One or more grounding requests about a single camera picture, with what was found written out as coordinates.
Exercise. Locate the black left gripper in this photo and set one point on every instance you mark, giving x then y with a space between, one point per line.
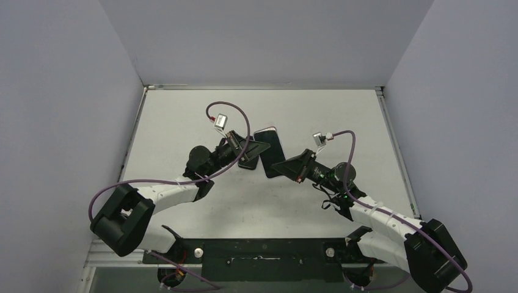
253 148

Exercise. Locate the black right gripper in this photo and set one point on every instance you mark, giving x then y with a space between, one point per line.
305 165

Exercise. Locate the purple phone black screen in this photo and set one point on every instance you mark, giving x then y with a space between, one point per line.
274 154

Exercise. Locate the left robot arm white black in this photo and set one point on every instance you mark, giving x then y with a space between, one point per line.
124 221

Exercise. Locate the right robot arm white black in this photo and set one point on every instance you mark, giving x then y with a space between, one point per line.
425 250

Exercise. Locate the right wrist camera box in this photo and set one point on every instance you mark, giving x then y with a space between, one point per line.
320 139

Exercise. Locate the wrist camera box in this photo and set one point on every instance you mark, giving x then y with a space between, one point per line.
220 122
320 139

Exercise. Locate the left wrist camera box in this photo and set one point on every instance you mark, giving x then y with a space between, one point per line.
220 122

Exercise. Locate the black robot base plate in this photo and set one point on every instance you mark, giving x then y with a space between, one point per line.
267 259

